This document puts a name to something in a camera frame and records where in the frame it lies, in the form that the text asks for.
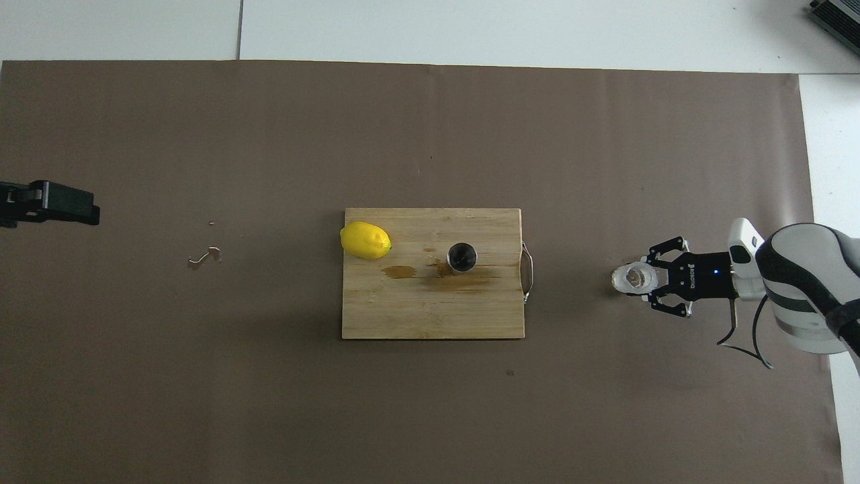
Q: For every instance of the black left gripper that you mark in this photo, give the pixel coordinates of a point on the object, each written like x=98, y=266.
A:
x=13, y=202

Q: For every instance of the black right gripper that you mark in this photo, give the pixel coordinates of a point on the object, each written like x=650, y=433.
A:
x=705, y=277

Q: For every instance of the clear textured glass cup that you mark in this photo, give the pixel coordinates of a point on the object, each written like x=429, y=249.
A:
x=621, y=279

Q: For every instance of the steel double jigger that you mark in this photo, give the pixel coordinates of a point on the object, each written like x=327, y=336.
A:
x=462, y=257

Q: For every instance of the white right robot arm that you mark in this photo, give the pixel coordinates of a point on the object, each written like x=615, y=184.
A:
x=806, y=282

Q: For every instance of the small bent scrap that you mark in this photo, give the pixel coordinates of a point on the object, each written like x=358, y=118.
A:
x=215, y=253

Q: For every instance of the brown table mat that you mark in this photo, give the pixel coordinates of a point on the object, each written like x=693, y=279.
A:
x=537, y=417

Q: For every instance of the wooden cutting board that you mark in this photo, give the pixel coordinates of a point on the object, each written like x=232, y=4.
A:
x=437, y=309

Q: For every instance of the yellow lemon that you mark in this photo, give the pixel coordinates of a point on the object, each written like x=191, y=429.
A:
x=366, y=240

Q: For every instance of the grey ribbed device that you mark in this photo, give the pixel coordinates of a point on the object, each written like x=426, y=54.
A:
x=840, y=17

